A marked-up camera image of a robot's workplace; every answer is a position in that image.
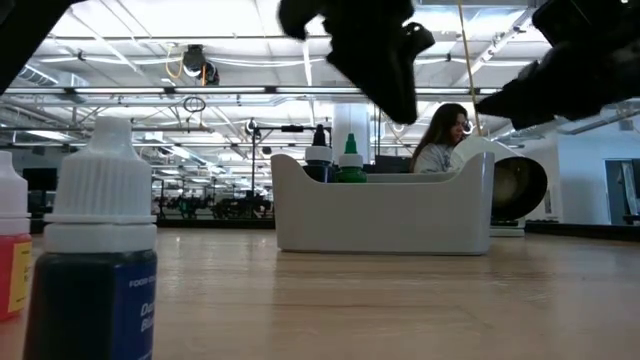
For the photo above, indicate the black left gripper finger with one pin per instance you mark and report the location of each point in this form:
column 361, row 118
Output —
column 380, row 85
column 407, row 80

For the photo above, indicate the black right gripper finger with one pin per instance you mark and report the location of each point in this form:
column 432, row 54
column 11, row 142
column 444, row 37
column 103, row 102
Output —
column 525, row 125
column 540, row 90

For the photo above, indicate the large black food coloring bottle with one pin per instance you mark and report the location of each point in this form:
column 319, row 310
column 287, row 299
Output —
column 319, row 154

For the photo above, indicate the large green food coloring bottle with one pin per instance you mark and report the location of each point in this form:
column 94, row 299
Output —
column 351, row 176

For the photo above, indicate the white plastic bin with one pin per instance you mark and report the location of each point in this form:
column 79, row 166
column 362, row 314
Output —
column 380, row 215

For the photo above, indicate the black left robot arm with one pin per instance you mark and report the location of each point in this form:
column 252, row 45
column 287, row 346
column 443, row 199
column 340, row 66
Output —
column 20, row 35

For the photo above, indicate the deep blue food coloring bottle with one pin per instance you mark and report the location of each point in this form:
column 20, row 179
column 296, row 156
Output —
column 90, row 300

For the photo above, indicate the white round machine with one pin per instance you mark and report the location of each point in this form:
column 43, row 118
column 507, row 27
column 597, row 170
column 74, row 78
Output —
column 487, row 146

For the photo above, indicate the white building column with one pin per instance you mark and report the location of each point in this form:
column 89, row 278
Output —
column 345, row 117

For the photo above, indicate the person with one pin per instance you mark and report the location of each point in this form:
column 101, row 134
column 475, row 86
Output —
column 440, row 150

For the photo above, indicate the long ceiling light bar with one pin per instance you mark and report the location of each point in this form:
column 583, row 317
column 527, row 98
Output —
column 225, row 90

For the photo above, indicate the black monitor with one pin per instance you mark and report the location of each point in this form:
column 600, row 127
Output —
column 44, row 180

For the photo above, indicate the red bottle at left edge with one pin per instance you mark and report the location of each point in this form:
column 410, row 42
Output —
column 15, row 200

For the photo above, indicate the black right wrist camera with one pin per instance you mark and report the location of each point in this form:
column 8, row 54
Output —
column 585, row 20

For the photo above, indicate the black aluminium rig frame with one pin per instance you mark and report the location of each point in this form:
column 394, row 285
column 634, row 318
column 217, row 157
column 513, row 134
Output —
column 565, row 231

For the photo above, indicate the silver ventilation duct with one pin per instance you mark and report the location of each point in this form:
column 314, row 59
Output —
column 40, row 75

